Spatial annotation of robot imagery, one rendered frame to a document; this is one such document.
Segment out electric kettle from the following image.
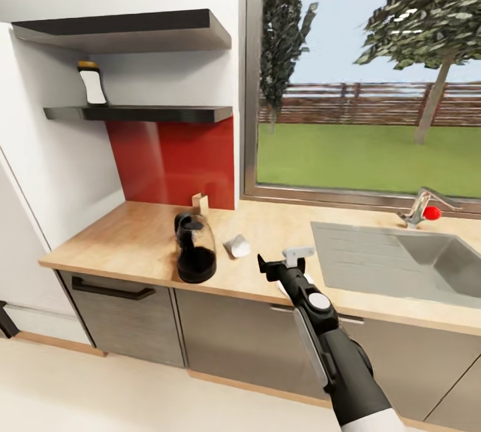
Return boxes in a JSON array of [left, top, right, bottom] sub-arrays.
[[174, 212, 216, 284]]

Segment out paper coffee filter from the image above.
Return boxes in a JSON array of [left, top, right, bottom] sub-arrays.
[[222, 234, 251, 258]]

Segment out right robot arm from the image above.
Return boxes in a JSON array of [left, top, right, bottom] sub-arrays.
[[257, 246, 407, 432]]

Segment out bottle of coffee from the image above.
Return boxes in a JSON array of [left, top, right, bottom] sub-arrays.
[[77, 61, 110, 108]]

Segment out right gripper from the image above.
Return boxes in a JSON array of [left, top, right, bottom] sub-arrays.
[[257, 254, 308, 292]]

